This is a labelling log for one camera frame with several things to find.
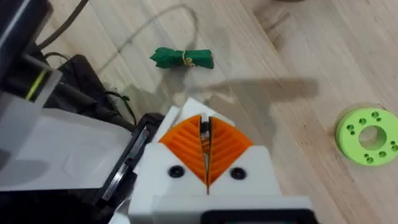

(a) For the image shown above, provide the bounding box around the green disc with holes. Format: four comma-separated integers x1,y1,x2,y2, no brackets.
335,107,398,166

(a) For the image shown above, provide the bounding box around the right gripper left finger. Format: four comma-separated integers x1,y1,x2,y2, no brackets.
127,114,208,224

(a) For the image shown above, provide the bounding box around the dark cable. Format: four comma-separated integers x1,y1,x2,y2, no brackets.
37,0,90,50

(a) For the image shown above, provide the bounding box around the green toy vegetable bundle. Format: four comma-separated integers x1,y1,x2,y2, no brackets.
149,47,215,70

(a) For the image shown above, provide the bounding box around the black upright wrist plate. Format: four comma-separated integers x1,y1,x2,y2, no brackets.
0,0,53,91

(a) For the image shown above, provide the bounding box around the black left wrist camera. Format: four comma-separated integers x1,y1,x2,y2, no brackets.
43,54,137,131

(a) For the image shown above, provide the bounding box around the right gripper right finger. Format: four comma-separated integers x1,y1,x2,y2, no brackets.
207,115,283,197

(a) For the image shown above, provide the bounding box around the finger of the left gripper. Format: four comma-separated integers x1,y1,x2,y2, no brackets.
152,97,236,144

